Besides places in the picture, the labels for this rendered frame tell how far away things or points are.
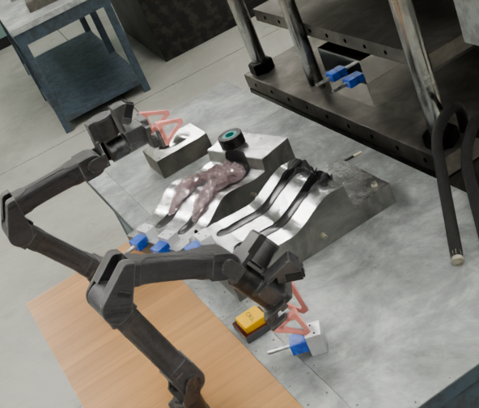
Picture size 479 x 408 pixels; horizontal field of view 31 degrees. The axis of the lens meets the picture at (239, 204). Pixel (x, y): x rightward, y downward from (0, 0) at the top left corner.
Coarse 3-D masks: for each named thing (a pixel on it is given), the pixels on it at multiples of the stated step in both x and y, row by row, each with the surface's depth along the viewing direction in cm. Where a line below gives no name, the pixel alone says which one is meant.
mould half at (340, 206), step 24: (336, 168) 246; (360, 168) 241; (264, 192) 242; (288, 192) 233; (312, 192) 226; (336, 192) 222; (360, 192) 231; (384, 192) 229; (240, 216) 239; (264, 216) 234; (312, 216) 221; (336, 216) 225; (360, 216) 228; (192, 240) 236; (216, 240) 232; (240, 240) 228; (288, 240) 220; (312, 240) 224
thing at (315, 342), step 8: (312, 328) 192; (320, 328) 193; (296, 336) 194; (304, 336) 191; (312, 336) 190; (320, 336) 190; (288, 344) 194; (296, 344) 192; (304, 344) 191; (312, 344) 191; (320, 344) 191; (272, 352) 195; (296, 352) 193; (304, 352) 193; (312, 352) 192; (320, 352) 192
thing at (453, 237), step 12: (444, 156) 223; (444, 168) 219; (444, 180) 216; (444, 192) 213; (444, 204) 210; (444, 216) 208; (456, 228) 205; (456, 240) 202; (456, 252) 199; (456, 264) 200
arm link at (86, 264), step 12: (36, 228) 220; (36, 240) 221; (48, 240) 223; (60, 240) 226; (36, 252) 223; (48, 252) 224; (60, 252) 226; (72, 252) 227; (84, 252) 231; (72, 264) 228; (84, 264) 229; (96, 264) 231; (84, 276) 231
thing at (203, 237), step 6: (204, 228) 234; (198, 234) 232; (204, 234) 231; (210, 234) 230; (198, 240) 230; (204, 240) 229; (210, 240) 230; (186, 246) 232; (192, 246) 231; (198, 246) 230
